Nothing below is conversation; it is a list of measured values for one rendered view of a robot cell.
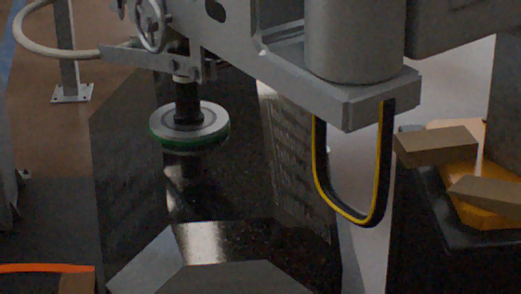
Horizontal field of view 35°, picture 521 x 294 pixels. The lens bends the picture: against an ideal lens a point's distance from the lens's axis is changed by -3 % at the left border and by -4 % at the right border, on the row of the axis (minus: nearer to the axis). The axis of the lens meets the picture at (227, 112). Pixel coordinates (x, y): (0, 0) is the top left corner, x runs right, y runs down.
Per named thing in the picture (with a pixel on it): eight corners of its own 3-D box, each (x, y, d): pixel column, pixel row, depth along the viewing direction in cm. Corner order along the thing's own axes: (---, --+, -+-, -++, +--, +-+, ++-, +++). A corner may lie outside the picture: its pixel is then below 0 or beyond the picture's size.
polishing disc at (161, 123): (209, 98, 245) (209, 94, 244) (241, 129, 227) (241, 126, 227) (139, 114, 237) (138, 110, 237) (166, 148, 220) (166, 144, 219)
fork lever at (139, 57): (269, 64, 208) (265, 44, 207) (200, 85, 199) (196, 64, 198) (145, 47, 267) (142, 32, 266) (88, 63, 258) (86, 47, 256)
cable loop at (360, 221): (388, 240, 172) (398, 100, 157) (375, 246, 170) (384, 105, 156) (319, 191, 189) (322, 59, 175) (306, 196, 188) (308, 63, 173)
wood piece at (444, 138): (461, 140, 226) (463, 124, 223) (477, 159, 217) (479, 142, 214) (393, 149, 223) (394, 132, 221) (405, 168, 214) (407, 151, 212)
